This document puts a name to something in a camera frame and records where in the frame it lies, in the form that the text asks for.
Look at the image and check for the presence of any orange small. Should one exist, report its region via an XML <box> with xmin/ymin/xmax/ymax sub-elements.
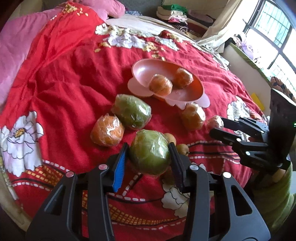
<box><xmin>206</xmin><ymin>115</ymin><xmax>224</xmax><ymax>130</ymax></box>

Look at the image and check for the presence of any orange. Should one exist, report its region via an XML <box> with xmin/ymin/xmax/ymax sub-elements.
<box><xmin>149</xmin><ymin>74</ymin><xmax>173</xmax><ymax>96</ymax></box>
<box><xmin>172</xmin><ymin>68</ymin><xmax>194</xmax><ymax>89</ymax></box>
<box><xmin>90</xmin><ymin>114</ymin><xmax>125</xmax><ymax>147</ymax></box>
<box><xmin>180</xmin><ymin>102</ymin><xmax>206</xmax><ymax>131</ymax></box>

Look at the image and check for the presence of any small brown longan fruit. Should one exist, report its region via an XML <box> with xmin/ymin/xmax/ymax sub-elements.
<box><xmin>164</xmin><ymin>133</ymin><xmax>177</xmax><ymax>145</ymax></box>
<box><xmin>176</xmin><ymin>144</ymin><xmax>190</xmax><ymax>156</ymax></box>

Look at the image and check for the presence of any green fruit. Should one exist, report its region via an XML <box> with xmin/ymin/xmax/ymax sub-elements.
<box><xmin>111</xmin><ymin>94</ymin><xmax>152</xmax><ymax>130</ymax></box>
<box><xmin>130</xmin><ymin>130</ymin><xmax>171</xmax><ymax>176</ymax></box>

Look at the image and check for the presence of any yellow paper card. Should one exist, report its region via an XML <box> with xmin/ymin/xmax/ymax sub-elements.
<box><xmin>250</xmin><ymin>93</ymin><xmax>265</xmax><ymax>111</ymax></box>

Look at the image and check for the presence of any wrapped orange in bowl back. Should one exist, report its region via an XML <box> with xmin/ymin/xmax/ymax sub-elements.
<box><xmin>172</xmin><ymin>68</ymin><xmax>194</xmax><ymax>89</ymax></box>

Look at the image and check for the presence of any wrapped orange in bowl front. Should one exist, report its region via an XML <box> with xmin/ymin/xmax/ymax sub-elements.
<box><xmin>149</xmin><ymin>74</ymin><xmax>173</xmax><ymax>96</ymax></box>

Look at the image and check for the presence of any cream curtain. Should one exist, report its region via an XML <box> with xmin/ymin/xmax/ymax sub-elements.
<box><xmin>196</xmin><ymin>0</ymin><xmax>260</xmax><ymax>47</ymax></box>

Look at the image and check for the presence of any window with grille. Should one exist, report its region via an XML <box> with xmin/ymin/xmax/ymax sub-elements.
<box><xmin>243</xmin><ymin>1</ymin><xmax>295</xmax><ymax>91</ymax></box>

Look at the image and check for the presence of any pink flower-shaped fruit bowl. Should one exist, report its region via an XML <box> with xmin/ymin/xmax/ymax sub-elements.
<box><xmin>127</xmin><ymin>59</ymin><xmax>210</xmax><ymax>109</ymax></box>

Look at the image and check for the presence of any stack of folded clothes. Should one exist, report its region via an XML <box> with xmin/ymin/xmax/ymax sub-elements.
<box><xmin>156</xmin><ymin>4</ymin><xmax>215</xmax><ymax>39</ymax></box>

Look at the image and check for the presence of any red floral bed quilt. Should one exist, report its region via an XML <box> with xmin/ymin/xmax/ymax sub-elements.
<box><xmin>1</xmin><ymin>3</ymin><xmax>263</xmax><ymax>240</ymax></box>

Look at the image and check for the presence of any beige bed sheet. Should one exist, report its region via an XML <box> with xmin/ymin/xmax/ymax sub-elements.
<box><xmin>105</xmin><ymin>14</ymin><xmax>199</xmax><ymax>42</ymax></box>

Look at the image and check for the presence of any pink blanket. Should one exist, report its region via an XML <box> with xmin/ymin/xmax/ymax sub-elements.
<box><xmin>1</xmin><ymin>1</ymin><xmax>125</xmax><ymax>109</ymax></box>

